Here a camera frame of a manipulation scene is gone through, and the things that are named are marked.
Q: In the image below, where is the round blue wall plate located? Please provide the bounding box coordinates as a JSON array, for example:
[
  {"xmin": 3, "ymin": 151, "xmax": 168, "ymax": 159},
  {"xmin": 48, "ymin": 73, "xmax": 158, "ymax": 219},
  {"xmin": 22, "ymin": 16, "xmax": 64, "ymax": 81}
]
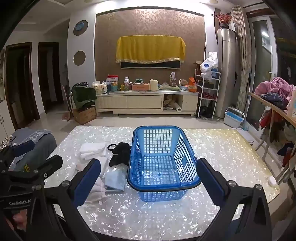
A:
[{"xmin": 73, "ymin": 20, "xmax": 89, "ymax": 36}]

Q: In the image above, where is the glass balcony door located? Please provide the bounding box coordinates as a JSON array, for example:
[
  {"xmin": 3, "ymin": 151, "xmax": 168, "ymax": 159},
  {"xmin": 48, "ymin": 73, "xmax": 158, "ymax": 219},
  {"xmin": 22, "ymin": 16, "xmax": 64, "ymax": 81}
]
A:
[{"xmin": 247, "ymin": 16, "xmax": 278, "ymax": 130}]

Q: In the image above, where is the cream television cabinet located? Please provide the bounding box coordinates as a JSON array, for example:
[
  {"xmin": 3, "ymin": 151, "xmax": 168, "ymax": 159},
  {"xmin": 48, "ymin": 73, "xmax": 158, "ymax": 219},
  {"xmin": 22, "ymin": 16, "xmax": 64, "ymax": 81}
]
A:
[{"xmin": 95, "ymin": 89, "xmax": 199, "ymax": 116}]

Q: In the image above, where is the wooden side table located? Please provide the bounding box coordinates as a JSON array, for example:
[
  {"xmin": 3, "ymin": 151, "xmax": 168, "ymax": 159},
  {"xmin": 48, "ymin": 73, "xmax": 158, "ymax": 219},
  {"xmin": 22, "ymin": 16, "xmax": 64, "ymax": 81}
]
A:
[{"xmin": 246, "ymin": 91, "xmax": 296, "ymax": 186}]

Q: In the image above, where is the light blue cloth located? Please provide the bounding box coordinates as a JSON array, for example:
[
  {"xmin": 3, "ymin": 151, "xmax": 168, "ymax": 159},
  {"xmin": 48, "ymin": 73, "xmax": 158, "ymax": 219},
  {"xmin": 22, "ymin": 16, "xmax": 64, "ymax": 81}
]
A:
[{"xmin": 104, "ymin": 170, "xmax": 126, "ymax": 193}]

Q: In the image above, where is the white folded knitted towel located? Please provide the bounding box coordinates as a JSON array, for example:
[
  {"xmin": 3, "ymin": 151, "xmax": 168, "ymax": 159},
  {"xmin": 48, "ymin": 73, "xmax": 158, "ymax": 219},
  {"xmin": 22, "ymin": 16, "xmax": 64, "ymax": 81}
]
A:
[{"xmin": 79, "ymin": 142, "xmax": 109, "ymax": 160}]

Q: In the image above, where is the white bottle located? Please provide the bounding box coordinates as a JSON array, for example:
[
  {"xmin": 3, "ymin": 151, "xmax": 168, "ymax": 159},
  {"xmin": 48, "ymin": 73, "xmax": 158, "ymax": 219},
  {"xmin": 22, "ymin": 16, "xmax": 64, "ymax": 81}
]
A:
[{"xmin": 286, "ymin": 89, "xmax": 296, "ymax": 118}]

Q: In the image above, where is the yellow cloth television cover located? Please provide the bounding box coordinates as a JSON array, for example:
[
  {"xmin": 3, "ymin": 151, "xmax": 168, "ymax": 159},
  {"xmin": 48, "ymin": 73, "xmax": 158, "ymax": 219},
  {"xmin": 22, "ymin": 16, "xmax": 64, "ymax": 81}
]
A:
[{"xmin": 116, "ymin": 35, "xmax": 186, "ymax": 64}]

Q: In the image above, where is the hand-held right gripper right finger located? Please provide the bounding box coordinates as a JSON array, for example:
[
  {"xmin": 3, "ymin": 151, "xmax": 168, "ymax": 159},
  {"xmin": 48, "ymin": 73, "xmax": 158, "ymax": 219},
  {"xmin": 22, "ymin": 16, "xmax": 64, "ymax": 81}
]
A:
[{"xmin": 196, "ymin": 158, "xmax": 272, "ymax": 241}]

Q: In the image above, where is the grey blue cushioned chair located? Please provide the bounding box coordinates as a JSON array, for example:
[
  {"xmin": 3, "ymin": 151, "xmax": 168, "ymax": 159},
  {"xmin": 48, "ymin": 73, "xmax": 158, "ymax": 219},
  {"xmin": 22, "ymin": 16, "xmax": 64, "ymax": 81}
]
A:
[{"xmin": 9, "ymin": 130, "xmax": 57, "ymax": 172}]

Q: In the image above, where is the blue plastic basket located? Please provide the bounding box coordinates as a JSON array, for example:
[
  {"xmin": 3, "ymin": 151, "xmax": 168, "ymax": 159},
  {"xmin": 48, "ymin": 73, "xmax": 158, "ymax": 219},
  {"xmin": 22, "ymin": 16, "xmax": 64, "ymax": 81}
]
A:
[{"xmin": 126, "ymin": 126, "xmax": 201, "ymax": 202}]

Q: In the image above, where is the white cloth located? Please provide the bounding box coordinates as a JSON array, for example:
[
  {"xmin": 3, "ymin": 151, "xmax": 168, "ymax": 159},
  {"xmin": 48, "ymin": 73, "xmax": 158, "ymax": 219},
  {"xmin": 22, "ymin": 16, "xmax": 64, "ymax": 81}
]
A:
[{"xmin": 84, "ymin": 176, "xmax": 108, "ymax": 205}]

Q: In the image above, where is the orange cardboard box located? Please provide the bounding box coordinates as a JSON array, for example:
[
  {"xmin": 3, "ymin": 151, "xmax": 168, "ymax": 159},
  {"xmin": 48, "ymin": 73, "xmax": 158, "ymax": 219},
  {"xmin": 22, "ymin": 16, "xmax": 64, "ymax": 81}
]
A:
[{"xmin": 132, "ymin": 83, "xmax": 150, "ymax": 91}]

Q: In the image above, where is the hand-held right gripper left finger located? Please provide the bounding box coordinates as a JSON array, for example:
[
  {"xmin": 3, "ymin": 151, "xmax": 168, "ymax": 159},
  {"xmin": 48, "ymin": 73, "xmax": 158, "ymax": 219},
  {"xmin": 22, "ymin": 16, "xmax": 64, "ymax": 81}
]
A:
[{"xmin": 28, "ymin": 158, "xmax": 109, "ymax": 241}]

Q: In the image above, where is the patterned curtain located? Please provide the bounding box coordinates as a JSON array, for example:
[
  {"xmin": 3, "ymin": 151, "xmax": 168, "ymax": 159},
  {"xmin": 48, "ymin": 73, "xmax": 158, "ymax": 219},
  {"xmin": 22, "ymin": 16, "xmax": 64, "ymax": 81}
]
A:
[{"xmin": 231, "ymin": 5, "xmax": 251, "ymax": 116}]

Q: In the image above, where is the pile of pink clothes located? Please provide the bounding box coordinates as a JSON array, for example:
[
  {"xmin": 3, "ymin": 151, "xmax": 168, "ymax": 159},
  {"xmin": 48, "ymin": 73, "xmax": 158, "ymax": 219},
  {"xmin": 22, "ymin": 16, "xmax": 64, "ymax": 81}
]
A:
[{"xmin": 254, "ymin": 77, "xmax": 296, "ymax": 109}]

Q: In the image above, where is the dark green bag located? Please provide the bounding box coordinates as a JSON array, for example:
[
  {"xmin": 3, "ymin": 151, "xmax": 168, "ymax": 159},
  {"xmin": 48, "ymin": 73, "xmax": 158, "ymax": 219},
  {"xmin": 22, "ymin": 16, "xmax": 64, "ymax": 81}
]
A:
[{"xmin": 71, "ymin": 82, "xmax": 97, "ymax": 109}]

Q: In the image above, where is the black plush toy with keyring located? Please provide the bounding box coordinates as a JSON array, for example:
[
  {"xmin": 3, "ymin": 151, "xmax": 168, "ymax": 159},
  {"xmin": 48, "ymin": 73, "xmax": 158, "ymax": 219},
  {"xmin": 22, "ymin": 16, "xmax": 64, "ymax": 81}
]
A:
[{"xmin": 109, "ymin": 142, "xmax": 132, "ymax": 167}]

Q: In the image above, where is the red and white package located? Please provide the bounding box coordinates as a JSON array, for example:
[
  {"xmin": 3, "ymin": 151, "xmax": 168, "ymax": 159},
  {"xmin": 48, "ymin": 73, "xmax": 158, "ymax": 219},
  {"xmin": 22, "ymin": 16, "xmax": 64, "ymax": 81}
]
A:
[{"xmin": 106, "ymin": 75, "xmax": 119, "ymax": 92}]

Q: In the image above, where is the vase of red flowers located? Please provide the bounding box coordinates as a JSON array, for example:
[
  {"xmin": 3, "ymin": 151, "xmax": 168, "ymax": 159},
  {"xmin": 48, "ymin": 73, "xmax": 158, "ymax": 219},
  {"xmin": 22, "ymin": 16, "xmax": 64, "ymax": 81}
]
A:
[{"xmin": 215, "ymin": 13, "xmax": 233, "ymax": 29}]

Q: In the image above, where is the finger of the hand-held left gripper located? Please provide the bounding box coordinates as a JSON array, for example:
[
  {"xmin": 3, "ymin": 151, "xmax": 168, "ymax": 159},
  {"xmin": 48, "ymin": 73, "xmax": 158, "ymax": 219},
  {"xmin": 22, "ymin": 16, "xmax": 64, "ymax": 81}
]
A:
[
  {"xmin": 0, "ymin": 140, "xmax": 35, "ymax": 163},
  {"xmin": 1, "ymin": 155, "xmax": 63, "ymax": 184}
]

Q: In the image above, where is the white plastic bag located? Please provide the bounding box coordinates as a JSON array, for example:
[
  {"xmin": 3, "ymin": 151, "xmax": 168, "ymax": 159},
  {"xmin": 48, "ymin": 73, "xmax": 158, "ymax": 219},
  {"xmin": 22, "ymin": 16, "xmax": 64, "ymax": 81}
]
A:
[{"xmin": 200, "ymin": 52, "xmax": 219, "ymax": 77}]

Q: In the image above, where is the woven brown box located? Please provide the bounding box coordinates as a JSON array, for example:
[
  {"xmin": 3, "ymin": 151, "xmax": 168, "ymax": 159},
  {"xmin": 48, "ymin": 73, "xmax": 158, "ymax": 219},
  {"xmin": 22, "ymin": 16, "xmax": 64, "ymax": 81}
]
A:
[{"xmin": 73, "ymin": 107, "xmax": 97, "ymax": 125}]

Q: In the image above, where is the blue and white storage box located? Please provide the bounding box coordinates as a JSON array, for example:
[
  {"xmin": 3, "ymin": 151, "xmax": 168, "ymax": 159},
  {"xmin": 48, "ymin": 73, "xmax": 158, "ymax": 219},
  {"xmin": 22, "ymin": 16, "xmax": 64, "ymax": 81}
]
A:
[{"xmin": 223, "ymin": 107, "xmax": 245, "ymax": 128}]

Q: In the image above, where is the dark wooden door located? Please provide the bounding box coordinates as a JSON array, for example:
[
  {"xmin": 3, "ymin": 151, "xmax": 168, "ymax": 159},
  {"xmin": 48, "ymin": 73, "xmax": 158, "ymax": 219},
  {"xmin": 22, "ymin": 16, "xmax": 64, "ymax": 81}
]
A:
[
  {"xmin": 37, "ymin": 42, "xmax": 64, "ymax": 114},
  {"xmin": 5, "ymin": 43, "xmax": 40, "ymax": 130}
]

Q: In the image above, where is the white metal shelf rack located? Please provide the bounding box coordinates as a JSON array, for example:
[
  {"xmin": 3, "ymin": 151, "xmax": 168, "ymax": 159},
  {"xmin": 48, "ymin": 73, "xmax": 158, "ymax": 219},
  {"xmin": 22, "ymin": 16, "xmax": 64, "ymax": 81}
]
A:
[{"xmin": 195, "ymin": 70, "xmax": 221, "ymax": 120}]

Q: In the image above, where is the standing air conditioner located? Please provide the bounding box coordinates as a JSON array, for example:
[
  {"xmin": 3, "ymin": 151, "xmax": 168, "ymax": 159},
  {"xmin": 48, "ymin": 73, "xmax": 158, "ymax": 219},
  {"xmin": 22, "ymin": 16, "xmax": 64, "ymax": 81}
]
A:
[{"xmin": 216, "ymin": 28, "xmax": 236, "ymax": 118}]

